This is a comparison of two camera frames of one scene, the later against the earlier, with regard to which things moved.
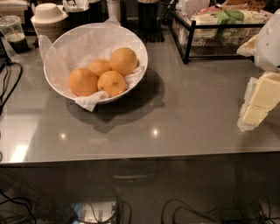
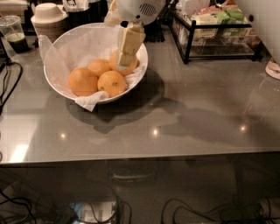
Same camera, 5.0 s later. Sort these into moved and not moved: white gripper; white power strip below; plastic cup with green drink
Moved: white gripper
Not moved: plastic cup with green drink; white power strip below
